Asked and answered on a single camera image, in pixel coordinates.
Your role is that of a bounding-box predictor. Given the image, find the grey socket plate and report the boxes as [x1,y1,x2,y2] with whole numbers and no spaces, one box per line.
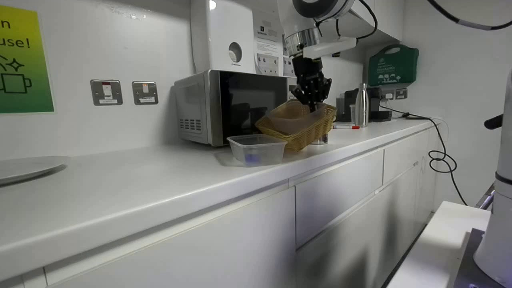
[132,81,159,105]
[90,79,124,105]

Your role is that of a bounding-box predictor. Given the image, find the white wall dispenser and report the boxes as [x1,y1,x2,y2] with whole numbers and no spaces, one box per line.
[191,0,257,73]

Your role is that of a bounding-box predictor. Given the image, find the black coffee machine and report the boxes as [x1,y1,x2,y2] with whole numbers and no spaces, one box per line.
[337,87,393,121]

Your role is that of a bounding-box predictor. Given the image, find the black floor cable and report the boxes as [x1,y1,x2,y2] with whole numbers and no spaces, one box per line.
[381,105,471,206]

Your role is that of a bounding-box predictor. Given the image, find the silver thermos bottle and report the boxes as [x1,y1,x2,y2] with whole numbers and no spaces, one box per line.
[356,82,370,127]

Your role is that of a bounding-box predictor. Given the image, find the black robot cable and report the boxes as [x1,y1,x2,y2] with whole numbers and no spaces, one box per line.
[426,0,512,31]

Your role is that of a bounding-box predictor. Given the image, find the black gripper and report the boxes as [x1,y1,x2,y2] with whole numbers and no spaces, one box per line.
[290,55,332,106]

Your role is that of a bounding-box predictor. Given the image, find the white cabinet front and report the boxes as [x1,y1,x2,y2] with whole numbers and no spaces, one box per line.
[0,121,439,288]

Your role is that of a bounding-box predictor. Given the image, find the woven wicker basket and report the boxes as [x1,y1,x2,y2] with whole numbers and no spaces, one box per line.
[257,98,337,154]

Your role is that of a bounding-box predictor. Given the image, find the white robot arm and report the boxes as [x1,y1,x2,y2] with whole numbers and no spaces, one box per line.
[277,0,357,110]

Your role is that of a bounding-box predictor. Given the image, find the clear plastic tray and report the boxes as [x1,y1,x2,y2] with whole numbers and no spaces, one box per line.
[228,134,287,166]

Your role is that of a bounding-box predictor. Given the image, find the steel sink basin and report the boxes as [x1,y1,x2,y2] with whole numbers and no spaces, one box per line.
[0,154,69,185]

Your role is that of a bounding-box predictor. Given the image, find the left grey socket plate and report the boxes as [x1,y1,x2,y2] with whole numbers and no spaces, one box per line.
[90,79,124,105]

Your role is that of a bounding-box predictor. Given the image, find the red white marker pen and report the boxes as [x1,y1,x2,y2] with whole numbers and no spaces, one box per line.
[333,122,361,129]

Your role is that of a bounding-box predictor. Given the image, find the green wall sign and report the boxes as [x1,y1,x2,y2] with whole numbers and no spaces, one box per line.
[0,4,55,113]

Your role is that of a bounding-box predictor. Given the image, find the right grey socket plate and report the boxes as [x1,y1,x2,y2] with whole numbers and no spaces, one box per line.
[132,81,159,105]

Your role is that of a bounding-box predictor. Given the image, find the silver microwave oven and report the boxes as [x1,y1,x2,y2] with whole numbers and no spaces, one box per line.
[172,68,287,146]

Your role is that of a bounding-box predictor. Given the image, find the green first aid box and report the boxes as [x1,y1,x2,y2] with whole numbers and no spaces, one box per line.
[369,44,420,86]

